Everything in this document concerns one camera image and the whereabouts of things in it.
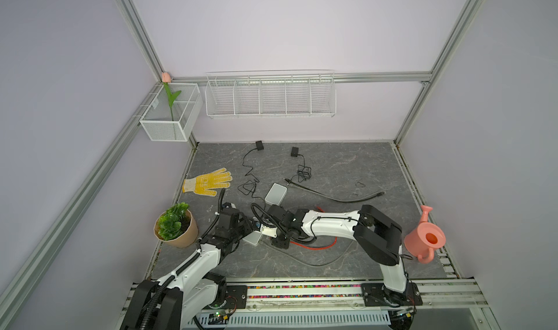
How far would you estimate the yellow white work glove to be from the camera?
1039 mm

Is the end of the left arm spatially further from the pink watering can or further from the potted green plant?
the pink watering can

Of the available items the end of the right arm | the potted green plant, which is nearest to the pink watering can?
the end of the right arm

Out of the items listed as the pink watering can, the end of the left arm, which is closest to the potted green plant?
the end of the left arm
